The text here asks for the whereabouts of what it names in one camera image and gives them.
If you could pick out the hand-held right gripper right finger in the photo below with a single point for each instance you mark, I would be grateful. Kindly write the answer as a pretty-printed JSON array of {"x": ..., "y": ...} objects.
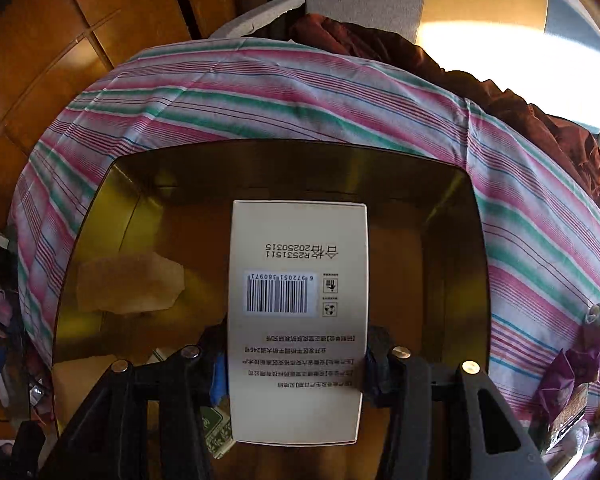
[{"x": 375, "y": 367}]

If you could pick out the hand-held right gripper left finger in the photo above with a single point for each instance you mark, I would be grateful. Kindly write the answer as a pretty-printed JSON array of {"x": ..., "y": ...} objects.
[{"x": 220, "y": 377}]

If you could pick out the gold metal tin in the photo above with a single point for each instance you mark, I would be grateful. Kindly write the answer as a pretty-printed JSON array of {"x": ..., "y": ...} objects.
[{"x": 405, "y": 260}]

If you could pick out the cream cardboard box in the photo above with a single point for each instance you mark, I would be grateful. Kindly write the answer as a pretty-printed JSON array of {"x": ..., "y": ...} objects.
[{"x": 295, "y": 240}]

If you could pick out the green packet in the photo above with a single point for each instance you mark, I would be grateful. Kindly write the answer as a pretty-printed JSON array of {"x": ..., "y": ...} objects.
[{"x": 215, "y": 435}]

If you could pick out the purple snack packet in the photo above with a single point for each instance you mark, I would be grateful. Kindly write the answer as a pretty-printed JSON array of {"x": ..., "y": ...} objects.
[{"x": 560, "y": 385}]

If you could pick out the pink cloth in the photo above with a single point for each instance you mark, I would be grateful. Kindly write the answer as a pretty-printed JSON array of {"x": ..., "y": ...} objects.
[{"x": 0, "y": 305}]

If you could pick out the striped bedsheet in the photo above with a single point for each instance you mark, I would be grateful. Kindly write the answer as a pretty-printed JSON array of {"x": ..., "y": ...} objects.
[{"x": 280, "y": 100}]

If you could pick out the brown duvet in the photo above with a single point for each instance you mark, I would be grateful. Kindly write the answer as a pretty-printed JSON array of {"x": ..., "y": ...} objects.
[{"x": 530, "y": 110}]

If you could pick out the white foam strip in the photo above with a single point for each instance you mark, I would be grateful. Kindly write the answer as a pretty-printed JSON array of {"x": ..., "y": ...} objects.
[{"x": 265, "y": 12}]

